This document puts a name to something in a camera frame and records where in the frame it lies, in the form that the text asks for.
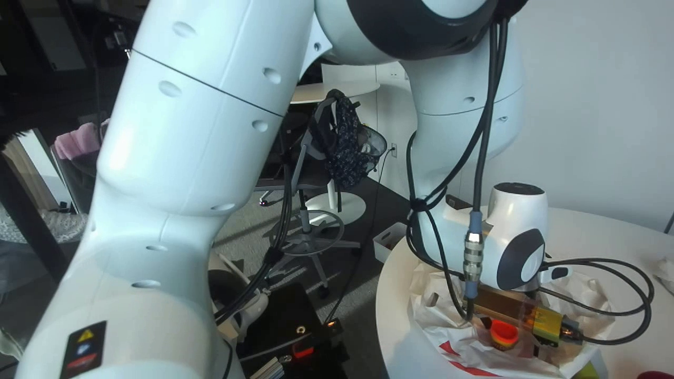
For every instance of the orange round object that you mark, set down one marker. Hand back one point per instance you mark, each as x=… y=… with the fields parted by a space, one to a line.
x=504 y=331

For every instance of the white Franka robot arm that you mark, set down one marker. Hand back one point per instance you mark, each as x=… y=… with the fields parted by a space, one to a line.
x=197 y=140

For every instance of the yellow green object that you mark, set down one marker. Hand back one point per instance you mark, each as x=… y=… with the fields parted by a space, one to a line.
x=591 y=366

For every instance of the black device on left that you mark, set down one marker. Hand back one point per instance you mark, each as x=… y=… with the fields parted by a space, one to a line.
x=349 y=150

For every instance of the small white open bin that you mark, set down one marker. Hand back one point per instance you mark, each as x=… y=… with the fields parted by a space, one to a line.
x=388 y=239

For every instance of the white round side table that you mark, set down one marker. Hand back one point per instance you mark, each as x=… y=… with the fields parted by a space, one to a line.
x=329 y=93

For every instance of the black electronics box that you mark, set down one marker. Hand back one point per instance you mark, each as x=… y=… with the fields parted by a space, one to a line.
x=280 y=316

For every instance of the person in pink top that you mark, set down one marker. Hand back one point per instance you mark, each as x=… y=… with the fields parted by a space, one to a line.
x=77 y=140

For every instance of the white plastic bracket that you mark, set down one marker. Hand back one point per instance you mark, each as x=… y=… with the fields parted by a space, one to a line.
x=245 y=308

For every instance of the silver metal bracket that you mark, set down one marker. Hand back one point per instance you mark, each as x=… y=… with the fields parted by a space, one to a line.
x=269 y=368

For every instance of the brown wrist camera box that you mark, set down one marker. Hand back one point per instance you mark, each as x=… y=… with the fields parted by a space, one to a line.
x=547 y=325

